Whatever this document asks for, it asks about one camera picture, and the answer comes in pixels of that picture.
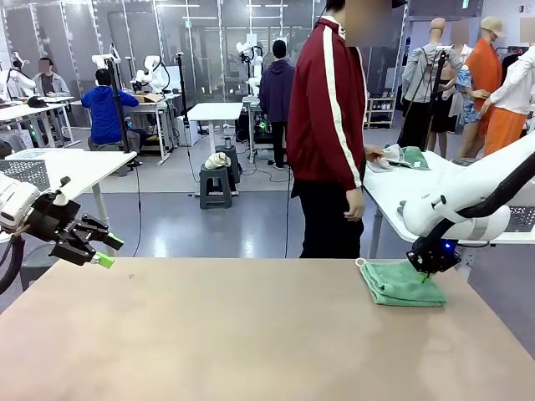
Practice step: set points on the beige cloth bundle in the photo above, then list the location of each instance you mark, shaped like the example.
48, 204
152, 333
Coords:
217, 160

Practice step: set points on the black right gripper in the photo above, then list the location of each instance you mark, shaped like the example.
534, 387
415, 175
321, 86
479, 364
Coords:
434, 257

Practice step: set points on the person in blue jacket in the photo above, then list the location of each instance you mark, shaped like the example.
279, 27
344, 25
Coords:
104, 113

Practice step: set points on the mannequin orange shirt tan cap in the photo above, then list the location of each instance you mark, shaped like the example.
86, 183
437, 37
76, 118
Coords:
485, 71

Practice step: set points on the white height-adjustable desk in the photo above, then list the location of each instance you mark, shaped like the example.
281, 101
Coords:
215, 110

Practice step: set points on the white terry towel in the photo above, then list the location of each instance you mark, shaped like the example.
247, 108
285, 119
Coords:
388, 160

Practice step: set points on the white rectangular table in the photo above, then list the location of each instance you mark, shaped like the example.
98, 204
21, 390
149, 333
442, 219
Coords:
388, 192
92, 167

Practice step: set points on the mannequin in blue floral dress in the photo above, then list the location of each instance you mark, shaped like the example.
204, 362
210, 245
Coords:
466, 92

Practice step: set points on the grey plastic mesh basket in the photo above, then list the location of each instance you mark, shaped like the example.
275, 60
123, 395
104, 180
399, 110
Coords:
25, 169
522, 219

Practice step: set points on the black tripod stand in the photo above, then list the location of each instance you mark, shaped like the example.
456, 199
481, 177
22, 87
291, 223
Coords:
118, 104

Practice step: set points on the white shoe shelf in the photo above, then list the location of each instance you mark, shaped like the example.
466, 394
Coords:
382, 113

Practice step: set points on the white robot workbench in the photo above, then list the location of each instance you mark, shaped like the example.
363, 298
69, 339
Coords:
154, 109

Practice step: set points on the white long desk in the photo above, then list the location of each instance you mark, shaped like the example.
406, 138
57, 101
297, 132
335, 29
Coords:
25, 110

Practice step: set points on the seated person in grey top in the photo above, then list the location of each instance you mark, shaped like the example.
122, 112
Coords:
52, 85

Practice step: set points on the computer tower with coloured lights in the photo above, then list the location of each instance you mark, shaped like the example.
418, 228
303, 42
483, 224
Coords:
262, 125

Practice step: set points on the mannequin in grey hoodie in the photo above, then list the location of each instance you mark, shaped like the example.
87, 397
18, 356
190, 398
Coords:
420, 71

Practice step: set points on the person's right hand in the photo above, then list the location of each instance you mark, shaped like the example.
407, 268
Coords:
355, 204

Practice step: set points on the person's left hand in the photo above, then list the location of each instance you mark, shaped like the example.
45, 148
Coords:
374, 152

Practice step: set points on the brown cardboard box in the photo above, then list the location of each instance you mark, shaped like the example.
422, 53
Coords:
151, 98

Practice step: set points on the black round stool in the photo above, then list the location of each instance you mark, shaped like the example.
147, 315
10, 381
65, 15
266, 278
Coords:
235, 165

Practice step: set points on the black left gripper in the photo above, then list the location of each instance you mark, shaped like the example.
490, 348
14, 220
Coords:
58, 221

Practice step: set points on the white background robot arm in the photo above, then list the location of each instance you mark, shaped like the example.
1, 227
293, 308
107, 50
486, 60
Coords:
16, 79
100, 60
256, 83
156, 75

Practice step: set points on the person's right forearm red sleeve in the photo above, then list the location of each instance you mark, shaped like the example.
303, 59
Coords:
349, 163

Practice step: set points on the mannequin white top orange trousers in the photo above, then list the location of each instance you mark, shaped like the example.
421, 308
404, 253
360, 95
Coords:
505, 125

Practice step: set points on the silver metal cup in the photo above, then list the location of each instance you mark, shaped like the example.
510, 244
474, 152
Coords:
228, 142

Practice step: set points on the black cap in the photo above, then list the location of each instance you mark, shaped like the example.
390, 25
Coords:
37, 102

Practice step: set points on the black pole stand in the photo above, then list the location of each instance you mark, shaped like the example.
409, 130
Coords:
181, 83

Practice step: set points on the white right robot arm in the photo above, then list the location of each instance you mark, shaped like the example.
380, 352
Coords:
460, 192

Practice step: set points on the grey plastic step stool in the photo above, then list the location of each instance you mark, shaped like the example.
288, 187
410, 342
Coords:
215, 173

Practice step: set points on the person in navy hoodie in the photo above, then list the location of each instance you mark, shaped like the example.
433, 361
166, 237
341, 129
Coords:
276, 87

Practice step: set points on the person in red track jacket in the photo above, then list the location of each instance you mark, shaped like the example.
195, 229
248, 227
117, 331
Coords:
322, 104

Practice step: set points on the light grey terry towel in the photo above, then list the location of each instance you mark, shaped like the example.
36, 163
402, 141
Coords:
402, 208

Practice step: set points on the black tripod with white camera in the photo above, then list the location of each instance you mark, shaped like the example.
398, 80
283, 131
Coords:
433, 96

